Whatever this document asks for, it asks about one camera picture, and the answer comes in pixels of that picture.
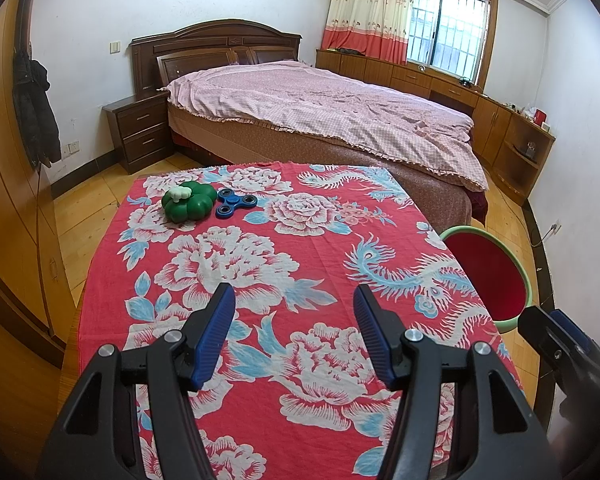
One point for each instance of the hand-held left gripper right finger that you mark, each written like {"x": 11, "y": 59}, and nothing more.
{"x": 375, "y": 335}

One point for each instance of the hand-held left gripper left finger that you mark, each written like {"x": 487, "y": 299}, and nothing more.
{"x": 210, "y": 340}

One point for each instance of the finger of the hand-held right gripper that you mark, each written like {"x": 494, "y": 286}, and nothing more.
{"x": 575, "y": 330}
{"x": 540, "y": 332}

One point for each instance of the red bin with green rim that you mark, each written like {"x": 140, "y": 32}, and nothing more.
{"x": 485, "y": 275}

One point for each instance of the red floral tablecloth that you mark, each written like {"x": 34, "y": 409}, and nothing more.
{"x": 300, "y": 270}

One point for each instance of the green pumpkin toy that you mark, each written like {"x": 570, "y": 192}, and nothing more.
{"x": 190, "y": 205}

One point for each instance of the blue fidget spinner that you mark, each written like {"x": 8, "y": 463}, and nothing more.
{"x": 235, "y": 204}

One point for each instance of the wooden corner shelf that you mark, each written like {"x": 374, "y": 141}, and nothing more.
{"x": 522, "y": 170}

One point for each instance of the small glass jar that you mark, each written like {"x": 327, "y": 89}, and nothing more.
{"x": 531, "y": 150}

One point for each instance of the small red box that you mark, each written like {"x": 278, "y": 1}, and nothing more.
{"x": 540, "y": 117}

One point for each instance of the dark wooden nightstand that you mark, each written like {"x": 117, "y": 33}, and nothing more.
{"x": 137, "y": 132}

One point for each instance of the pink checked quilt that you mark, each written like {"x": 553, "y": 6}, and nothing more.
{"x": 330, "y": 105}

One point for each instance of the light wooden wardrobe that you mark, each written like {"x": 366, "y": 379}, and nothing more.
{"x": 5, "y": 185}

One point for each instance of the long low wooden cabinet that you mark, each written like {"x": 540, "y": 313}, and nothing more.
{"x": 405, "y": 77}

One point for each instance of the small black device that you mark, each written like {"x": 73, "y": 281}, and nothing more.
{"x": 465, "y": 80}

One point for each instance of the black jacket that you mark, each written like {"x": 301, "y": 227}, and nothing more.
{"x": 35, "y": 110}

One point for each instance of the dark wooden bed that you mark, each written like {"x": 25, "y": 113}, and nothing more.
{"x": 215, "y": 42}

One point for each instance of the wooden framed window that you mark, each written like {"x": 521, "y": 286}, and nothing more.
{"x": 450, "y": 30}

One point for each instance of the cream and red curtain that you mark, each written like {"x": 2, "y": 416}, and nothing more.
{"x": 370, "y": 10}

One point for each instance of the white wall socket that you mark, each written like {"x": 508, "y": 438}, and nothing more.
{"x": 72, "y": 149}

